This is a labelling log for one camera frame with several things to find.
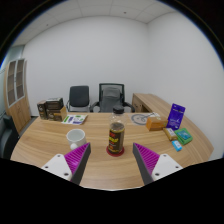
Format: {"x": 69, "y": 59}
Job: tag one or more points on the grey mesh-back office chair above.
{"x": 111, "y": 98}

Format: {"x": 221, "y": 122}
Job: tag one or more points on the orange box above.
{"x": 156, "y": 124}

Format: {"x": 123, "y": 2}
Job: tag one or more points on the black padded office chair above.
{"x": 79, "y": 96}

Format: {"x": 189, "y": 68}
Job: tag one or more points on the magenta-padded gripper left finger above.
{"x": 63, "y": 166}

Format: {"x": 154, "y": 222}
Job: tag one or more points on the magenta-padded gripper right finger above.
{"x": 160, "y": 166}

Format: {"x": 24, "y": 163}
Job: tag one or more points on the large dark brown box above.
{"x": 54, "y": 103}

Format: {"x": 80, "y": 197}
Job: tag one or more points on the round grey printed paper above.
{"x": 139, "y": 118}

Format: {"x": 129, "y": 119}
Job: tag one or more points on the wooden side desk unit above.
{"x": 145, "y": 101}

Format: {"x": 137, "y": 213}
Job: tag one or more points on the clear bottle with dark drink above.
{"x": 116, "y": 136}

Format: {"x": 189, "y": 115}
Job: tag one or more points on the small light blue box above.
{"x": 177, "y": 145}

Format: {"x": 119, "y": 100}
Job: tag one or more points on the wooden cabinet with glass doors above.
{"x": 18, "y": 110}

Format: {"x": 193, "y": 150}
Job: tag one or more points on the tan cardboard box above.
{"x": 60, "y": 115}

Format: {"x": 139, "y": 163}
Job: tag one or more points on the black leather sofa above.
{"x": 6, "y": 136}

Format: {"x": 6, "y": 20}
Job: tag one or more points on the purple standing sign card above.
{"x": 176, "y": 116}

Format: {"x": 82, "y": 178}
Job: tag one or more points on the small tan box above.
{"x": 170, "y": 133}

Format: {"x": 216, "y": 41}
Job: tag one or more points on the white mug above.
{"x": 76, "y": 137}

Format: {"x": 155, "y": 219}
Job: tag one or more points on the green flat box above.
{"x": 184, "y": 136}

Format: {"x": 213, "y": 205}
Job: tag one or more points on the white and green leaflet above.
{"x": 74, "y": 119}

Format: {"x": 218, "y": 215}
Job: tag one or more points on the small dark brown box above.
{"x": 41, "y": 110}

